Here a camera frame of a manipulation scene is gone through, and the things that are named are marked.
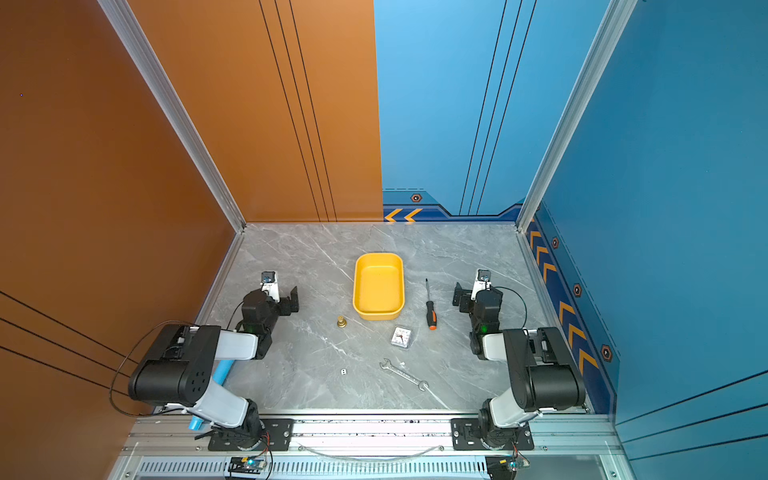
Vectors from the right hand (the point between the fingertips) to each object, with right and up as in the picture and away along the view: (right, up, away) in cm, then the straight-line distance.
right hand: (472, 285), depth 94 cm
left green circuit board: (-61, -41, -22) cm, 77 cm away
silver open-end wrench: (-26, -22, -9) cm, 35 cm away
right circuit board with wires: (+2, -40, -24) cm, 47 cm away
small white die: (-39, -23, -11) cm, 47 cm away
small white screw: (-23, -22, -9) cm, 32 cm away
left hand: (-61, 0, +1) cm, 61 cm away
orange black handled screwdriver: (-13, -9, 0) cm, 16 cm away
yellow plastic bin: (-30, -1, +8) cm, 31 cm away
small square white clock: (-23, -15, -6) cm, 28 cm away
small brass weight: (-41, -12, -2) cm, 43 cm away
